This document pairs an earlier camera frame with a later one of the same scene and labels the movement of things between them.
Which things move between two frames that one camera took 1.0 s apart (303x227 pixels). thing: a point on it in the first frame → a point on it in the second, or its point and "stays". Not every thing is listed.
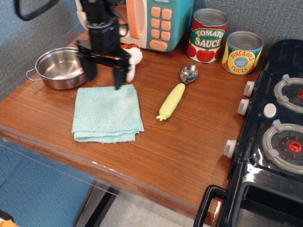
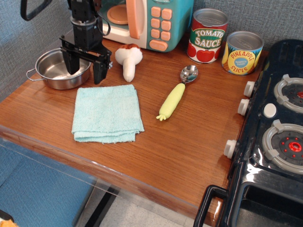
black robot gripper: [104, 45] → [88, 41]
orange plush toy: [8, 223] stays
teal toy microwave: [164, 25] stays
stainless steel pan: [62, 68] stays
